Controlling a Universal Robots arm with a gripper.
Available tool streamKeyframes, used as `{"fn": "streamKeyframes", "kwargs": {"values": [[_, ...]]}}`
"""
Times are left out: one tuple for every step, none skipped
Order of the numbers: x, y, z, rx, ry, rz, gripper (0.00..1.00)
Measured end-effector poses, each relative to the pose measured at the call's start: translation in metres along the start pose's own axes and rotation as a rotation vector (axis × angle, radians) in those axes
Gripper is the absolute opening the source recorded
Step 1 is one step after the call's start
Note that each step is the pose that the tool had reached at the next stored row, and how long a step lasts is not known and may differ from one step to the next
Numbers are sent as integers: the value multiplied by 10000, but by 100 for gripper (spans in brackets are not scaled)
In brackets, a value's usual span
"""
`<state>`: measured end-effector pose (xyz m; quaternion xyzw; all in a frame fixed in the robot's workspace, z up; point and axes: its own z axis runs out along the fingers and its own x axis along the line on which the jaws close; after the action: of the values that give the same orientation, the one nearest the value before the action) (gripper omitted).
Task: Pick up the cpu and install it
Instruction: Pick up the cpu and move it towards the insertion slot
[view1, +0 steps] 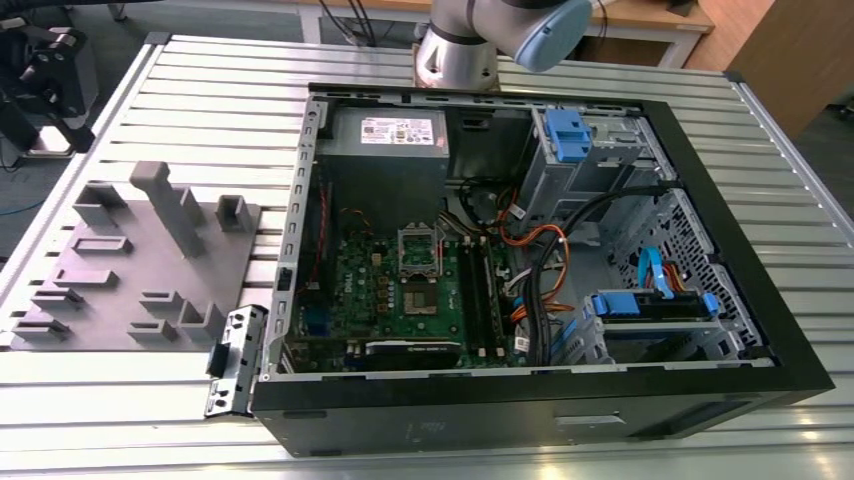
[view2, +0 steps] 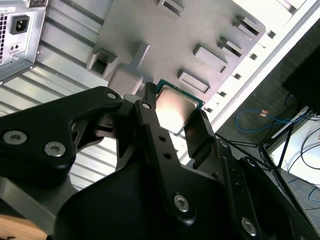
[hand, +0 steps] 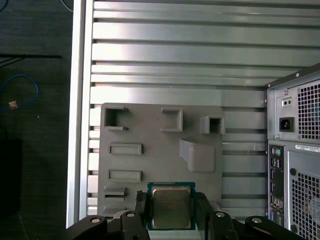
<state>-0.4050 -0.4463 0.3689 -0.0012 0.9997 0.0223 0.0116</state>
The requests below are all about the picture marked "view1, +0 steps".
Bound CPU socket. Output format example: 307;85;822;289
399;278;445;319

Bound grey parts rack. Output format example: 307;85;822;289
9;160;268;354

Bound grey power supply unit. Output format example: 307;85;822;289
312;106;452;224

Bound blue VGA port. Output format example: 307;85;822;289
299;308;329;337

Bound green Dell motherboard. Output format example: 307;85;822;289
292;219;535;372

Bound Nvidia graphics card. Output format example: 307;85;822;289
345;337;463;372

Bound black RAM slot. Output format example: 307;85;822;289
476;238;500;359
466;238;492;359
460;238;487;359
483;238;507;359

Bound blue disk bay latch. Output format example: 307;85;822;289
543;108;594;162

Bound tall grey metal disk bay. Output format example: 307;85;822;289
519;105;675;236

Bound black PC case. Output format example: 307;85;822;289
249;82;839;459

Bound hard disk in blue carrier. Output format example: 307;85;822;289
590;291;719;321

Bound low grey metal disk bay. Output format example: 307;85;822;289
583;289;746;365

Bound wooden cabinet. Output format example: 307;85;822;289
723;0;854;144

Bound thin red wire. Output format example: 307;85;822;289
317;177;333;264

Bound metal side bracket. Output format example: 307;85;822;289
203;303;271;419

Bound multicolour power wire bundle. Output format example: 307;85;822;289
436;209;486;241

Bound orange wire bundle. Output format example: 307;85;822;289
498;223;576;326

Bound thick black cable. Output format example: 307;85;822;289
523;184;672;365

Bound short blue flat wire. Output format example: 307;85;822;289
552;318;583;361

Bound wooden desk white frame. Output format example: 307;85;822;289
572;0;716;71

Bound blue flat disk wire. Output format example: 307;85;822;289
636;247;676;301

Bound red orange disk wires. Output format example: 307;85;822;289
668;263;702;297

